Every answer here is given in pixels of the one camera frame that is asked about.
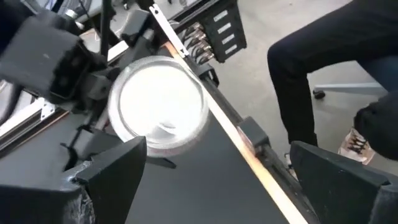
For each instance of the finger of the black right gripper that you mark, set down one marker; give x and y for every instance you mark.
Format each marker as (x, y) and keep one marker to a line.
(98, 85)
(90, 144)

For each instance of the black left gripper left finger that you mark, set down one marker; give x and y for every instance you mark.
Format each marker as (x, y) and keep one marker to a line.
(109, 186)

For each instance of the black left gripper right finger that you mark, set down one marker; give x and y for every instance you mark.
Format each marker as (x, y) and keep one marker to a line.
(348, 193)

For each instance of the pink and silver can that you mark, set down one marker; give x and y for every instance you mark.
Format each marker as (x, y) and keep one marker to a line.
(160, 105)

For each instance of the black table mat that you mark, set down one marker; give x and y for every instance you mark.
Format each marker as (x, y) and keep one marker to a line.
(202, 186)

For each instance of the grey chair base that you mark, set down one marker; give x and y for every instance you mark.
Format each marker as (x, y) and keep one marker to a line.
(348, 88)

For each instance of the black box with silver slots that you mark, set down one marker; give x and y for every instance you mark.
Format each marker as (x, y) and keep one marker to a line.
(225, 31)

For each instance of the person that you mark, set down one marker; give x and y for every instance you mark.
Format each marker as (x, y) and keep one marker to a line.
(326, 46)

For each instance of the silver metal bracket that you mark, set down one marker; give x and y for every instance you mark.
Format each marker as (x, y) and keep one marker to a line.
(169, 29)

